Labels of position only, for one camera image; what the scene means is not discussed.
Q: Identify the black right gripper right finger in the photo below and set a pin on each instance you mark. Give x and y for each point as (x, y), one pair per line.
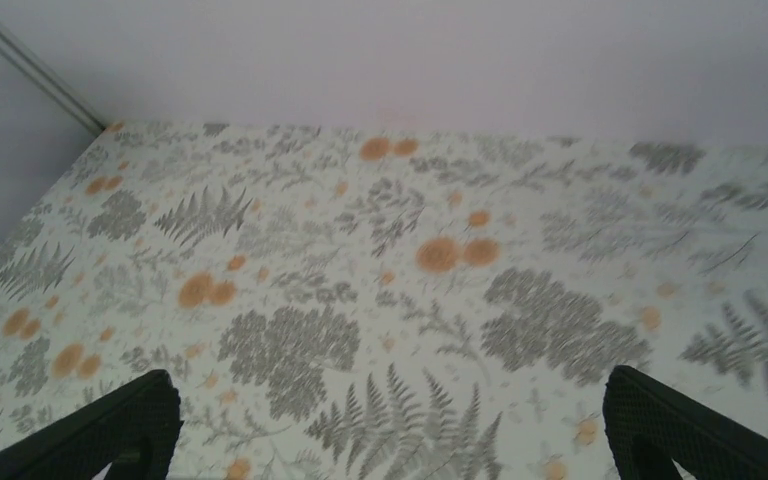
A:
(653, 430)

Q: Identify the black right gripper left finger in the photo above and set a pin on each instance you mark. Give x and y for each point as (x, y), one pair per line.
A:
(130, 432)

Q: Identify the floral patterned table mat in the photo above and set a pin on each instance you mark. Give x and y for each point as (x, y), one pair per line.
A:
(346, 304)

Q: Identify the aluminium corner frame post left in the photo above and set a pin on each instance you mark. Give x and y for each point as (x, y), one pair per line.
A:
(32, 67)

